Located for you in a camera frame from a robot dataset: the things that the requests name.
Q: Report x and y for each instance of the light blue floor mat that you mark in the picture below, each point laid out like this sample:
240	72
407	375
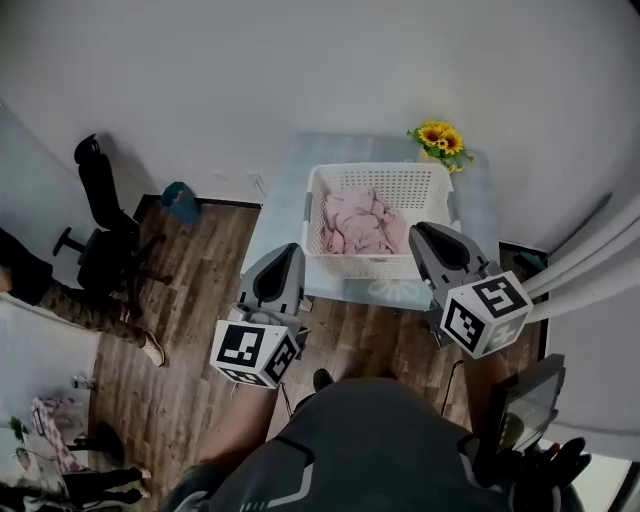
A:
285	200

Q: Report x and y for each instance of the green box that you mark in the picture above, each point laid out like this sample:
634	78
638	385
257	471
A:
531	260

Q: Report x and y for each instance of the person's dark shirt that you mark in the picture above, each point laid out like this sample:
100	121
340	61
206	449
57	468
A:
370	450

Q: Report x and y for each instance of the pink clothes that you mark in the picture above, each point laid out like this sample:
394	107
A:
357	225

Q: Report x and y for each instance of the black office chair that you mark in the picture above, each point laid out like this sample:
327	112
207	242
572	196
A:
107	240

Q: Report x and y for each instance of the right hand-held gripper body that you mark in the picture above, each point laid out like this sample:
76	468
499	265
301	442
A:
465	295

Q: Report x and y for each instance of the sunflower bouquet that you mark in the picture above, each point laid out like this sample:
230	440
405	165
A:
442	139

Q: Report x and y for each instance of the person's right forearm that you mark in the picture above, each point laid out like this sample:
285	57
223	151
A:
482	385

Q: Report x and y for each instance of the pink checked cloth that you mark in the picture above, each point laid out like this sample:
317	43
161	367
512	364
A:
57	435

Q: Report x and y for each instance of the person's black shoe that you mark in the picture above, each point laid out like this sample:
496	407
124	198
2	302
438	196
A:
321	380

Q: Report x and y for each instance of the white plastic laundry basket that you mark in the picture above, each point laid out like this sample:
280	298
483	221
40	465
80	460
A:
395	187

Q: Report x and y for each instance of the teal bag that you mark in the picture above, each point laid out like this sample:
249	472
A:
181	202

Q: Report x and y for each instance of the black equipment pile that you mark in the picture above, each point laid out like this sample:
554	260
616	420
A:
555	475

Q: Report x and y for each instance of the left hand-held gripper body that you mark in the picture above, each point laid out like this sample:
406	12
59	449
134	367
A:
260	295

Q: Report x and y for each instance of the black round stool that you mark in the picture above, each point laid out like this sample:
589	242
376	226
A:
111	440

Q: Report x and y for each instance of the person's left forearm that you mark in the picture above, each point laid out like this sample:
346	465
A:
235	425

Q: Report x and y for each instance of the black tablet screen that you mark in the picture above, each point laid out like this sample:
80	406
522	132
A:
530	405

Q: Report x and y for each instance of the small clear bottle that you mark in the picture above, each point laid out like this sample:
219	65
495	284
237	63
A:
82	382

